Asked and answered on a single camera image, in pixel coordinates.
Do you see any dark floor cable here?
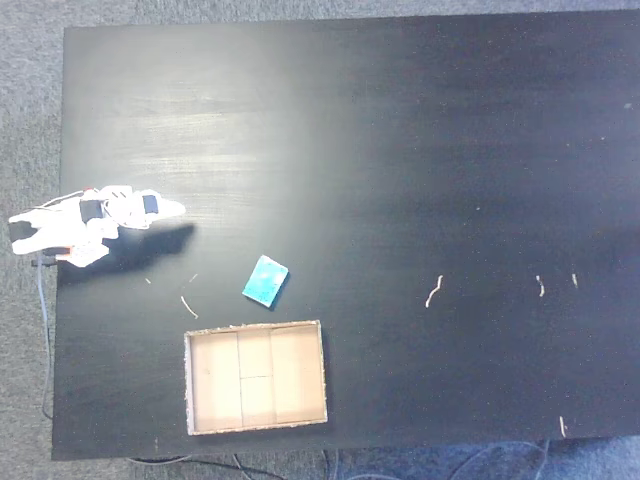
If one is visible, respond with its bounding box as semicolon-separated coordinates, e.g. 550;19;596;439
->
124;452;286;480

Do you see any wavy pale scrap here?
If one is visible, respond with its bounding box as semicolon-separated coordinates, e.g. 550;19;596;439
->
424;274;445;309

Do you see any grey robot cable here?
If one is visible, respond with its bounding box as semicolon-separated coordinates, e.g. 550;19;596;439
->
32;258;55;421

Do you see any shallow cardboard box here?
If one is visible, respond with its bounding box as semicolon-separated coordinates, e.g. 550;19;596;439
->
183;319;329;437

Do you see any green block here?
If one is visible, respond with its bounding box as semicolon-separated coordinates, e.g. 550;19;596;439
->
241;254;290;308

